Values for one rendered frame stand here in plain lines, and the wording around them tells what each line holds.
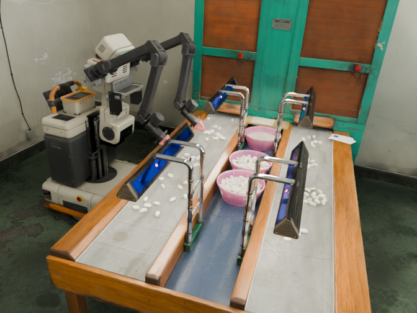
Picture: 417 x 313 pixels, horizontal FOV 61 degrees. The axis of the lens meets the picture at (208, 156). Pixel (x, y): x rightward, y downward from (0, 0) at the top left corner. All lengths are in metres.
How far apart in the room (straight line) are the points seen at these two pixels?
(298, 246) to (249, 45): 1.64
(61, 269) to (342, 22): 2.23
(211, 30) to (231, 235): 1.65
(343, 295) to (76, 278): 1.01
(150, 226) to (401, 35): 2.72
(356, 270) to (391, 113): 2.36
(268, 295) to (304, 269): 0.21
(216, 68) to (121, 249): 1.75
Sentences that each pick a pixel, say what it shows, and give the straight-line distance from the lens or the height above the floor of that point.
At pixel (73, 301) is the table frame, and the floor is 0.45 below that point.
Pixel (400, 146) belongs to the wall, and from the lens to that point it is 3.85.
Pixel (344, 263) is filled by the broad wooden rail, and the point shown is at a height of 0.76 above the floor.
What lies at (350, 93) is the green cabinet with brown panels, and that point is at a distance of 2.79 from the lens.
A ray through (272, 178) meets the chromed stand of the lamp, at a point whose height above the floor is 1.12.
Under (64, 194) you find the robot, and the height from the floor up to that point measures 0.24.
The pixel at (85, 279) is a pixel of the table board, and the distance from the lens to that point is 1.54.
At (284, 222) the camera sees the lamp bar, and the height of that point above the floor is 1.10.
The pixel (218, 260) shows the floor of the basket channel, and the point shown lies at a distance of 1.59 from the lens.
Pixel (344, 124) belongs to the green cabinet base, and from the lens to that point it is 2.85.
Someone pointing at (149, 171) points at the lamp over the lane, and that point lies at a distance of 1.38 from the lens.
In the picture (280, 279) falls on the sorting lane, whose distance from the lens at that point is 1.47.
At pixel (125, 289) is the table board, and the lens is 1.46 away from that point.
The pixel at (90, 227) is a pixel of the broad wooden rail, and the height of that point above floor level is 0.76.
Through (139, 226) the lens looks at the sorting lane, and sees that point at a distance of 1.66.
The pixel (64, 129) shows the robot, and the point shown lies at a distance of 2.64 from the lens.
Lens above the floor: 1.77
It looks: 27 degrees down
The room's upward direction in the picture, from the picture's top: 3 degrees clockwise
